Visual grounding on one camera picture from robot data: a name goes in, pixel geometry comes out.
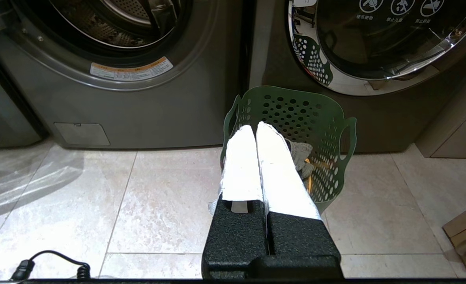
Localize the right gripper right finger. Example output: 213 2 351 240
255 121 344 280

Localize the grey appliance with door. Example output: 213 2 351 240
249 0 466 154

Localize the washing machine round door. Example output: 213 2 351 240
287 0 466 96

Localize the green perforated laundry basket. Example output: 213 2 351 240
220 86 357 215

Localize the grey cloth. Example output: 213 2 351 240
286 141 315 179

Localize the orange cloth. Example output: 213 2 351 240
304 158 331 194

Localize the grey washing machine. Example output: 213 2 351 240
0 0 244 150

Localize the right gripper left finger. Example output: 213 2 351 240
202 125 270 280

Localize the black cable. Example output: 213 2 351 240
10 250 91 281

